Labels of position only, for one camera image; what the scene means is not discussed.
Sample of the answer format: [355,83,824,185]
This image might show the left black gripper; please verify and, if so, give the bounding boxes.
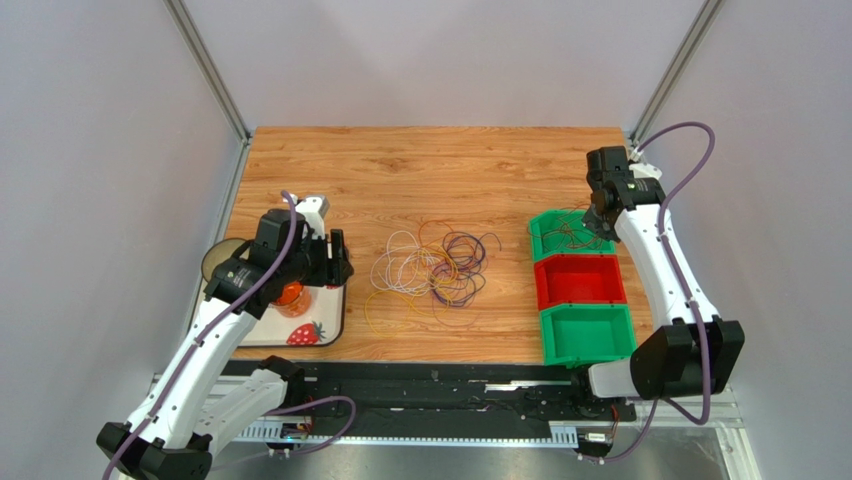
[279,228,354,287]

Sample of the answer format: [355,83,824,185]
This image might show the dark red cable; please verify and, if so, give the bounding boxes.
[540,209,604,253]

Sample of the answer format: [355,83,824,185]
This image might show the white cable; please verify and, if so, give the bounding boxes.
[369,230,441,297]

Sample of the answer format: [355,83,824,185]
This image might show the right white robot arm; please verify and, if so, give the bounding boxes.
[583,146,745,400]

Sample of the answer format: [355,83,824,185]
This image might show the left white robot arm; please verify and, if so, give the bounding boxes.
[96,207,354,479]

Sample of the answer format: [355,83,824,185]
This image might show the far green plastic bin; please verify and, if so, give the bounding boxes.
[528,209,616,262]

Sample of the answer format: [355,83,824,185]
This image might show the green plastic bin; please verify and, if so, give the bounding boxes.
[539,304,637,368]
[528,209,616,262]

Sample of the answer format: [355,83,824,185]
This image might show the orange glass mug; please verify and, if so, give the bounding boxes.
[272,282,312,318]

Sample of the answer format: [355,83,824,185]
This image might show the strawberry pattern tray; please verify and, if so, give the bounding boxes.
[192,242,351,348]

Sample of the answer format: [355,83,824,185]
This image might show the red plastic bin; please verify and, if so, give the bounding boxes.
[533,254,627,311]

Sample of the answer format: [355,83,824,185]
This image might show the near green plastic bin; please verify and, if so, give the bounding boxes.
[539,304,637,368]

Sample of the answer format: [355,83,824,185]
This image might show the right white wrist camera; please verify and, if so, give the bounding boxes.
[627,148,663,180]

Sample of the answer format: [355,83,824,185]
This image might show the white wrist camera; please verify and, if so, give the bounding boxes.
[627,148,663,180]
[292,194,331,240]

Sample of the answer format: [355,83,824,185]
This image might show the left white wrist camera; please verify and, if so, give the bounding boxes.
[292,194,331,240]

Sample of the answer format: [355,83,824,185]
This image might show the orange cable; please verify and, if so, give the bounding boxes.
[415,219,467,281]

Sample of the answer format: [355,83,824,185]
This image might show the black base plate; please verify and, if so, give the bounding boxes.
[300,361,637,437]

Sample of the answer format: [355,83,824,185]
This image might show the grey slotted cable duct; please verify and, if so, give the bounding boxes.
[234,420,580,449]

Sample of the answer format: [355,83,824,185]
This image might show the right aluminium frame post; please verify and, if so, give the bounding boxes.
[628,0,726,146]

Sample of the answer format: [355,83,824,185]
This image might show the aluminium frame post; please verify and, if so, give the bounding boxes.
[163,0,252,145]
[628,0,726,146]

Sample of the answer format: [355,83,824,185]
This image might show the left aluminium frame post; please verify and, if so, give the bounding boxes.
[163,0,252,145]

